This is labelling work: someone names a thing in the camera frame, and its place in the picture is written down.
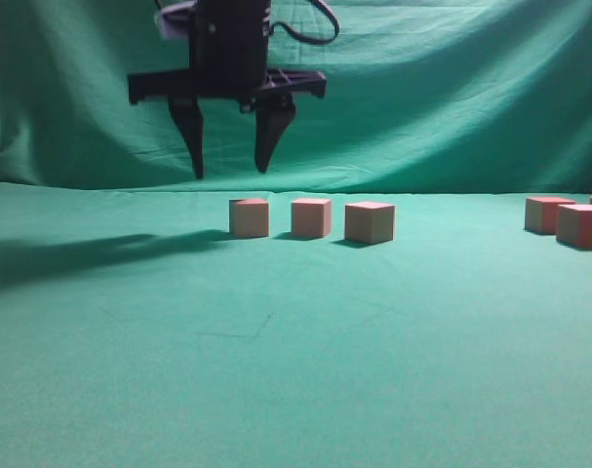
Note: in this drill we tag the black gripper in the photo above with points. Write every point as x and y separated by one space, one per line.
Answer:
228 51

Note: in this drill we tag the green cloth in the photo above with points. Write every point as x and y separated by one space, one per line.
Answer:
136 331

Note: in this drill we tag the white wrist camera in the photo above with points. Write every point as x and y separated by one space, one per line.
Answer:
173 21

